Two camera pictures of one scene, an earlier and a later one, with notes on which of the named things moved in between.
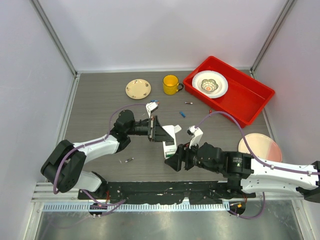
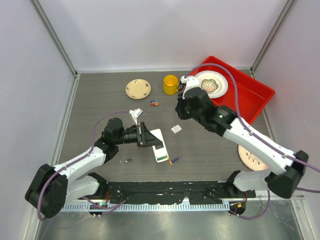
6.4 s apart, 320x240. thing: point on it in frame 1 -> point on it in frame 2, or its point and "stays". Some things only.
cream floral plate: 138,89 stays
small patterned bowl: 209,85 stays
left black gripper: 157,134 -> 144,138
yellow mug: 170,84 stays
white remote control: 170,147 -> 161,152
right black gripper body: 192,158 -> 186,112
